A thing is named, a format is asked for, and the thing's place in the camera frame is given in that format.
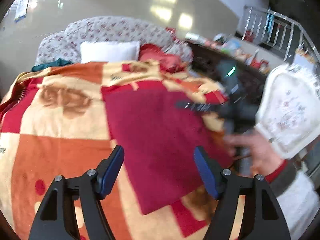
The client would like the maroon fleece garment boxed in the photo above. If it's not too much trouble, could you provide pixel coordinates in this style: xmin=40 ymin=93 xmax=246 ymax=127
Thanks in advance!
xmin=101 ymin=81 xmax=232 ymax=215

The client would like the person right hand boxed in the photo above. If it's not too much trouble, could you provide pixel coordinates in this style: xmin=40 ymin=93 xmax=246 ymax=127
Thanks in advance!
xmin=223 ymin=131 xmax=284 ymax=176

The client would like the dark carved wooden headboard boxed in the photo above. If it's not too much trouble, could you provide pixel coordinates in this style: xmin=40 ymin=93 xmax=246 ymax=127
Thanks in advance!
xmin=187 ymin=41 xmax=266 ymax=105

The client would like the metal stair railing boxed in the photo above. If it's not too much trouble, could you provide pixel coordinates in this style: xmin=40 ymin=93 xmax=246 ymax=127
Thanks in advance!
xmin=241 ymin=5 xmax=319 ymax=64

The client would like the red embroidered pillow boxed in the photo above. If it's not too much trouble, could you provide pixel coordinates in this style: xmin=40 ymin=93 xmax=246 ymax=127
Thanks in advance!
xmin=138 ymin=43 xmax=189 ymax=73

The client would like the red orange patterned blanket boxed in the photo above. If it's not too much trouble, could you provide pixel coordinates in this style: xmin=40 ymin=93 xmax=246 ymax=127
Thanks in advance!
xmin=1 ymin=62 xmax=226 ymax=239

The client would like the white pillow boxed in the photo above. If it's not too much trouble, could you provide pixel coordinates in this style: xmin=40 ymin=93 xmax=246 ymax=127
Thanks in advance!
xmin=80 ymin=41 xmax=140 ymax=63

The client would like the teal cloth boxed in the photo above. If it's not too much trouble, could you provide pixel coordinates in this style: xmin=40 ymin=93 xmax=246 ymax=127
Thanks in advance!
xmin=31 ymin=58 xmax=73 ymax=72

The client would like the floral quilt bundle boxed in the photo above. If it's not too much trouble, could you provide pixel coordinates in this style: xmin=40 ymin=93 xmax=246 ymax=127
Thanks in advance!
xmin=35 ymin=16 xmax=193 ymax=65

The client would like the wall calendar poster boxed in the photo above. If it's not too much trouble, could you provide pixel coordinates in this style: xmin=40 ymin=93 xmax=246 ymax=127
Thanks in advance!
xmin=14 ymin=0 xmax=29 ymax=23

